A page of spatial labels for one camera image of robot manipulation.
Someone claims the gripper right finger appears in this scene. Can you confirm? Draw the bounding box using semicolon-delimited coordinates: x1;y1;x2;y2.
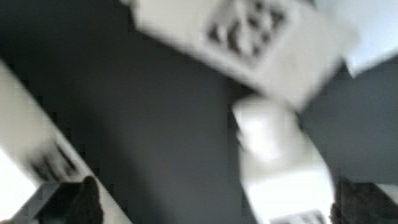
330;178;398;224

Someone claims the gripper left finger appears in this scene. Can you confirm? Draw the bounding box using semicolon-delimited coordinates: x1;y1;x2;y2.
11;176;105;224

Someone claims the white table leg with tag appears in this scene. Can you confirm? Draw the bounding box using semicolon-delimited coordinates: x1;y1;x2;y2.
119;0;357;109

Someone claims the white square table top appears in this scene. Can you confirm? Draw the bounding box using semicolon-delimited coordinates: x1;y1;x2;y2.
0;61;133;224

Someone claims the white table leg middle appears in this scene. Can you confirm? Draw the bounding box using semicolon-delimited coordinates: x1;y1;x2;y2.
233;96;334;224

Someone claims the white base sheet with tag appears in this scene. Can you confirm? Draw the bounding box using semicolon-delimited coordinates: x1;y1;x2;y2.
314;0;398;77

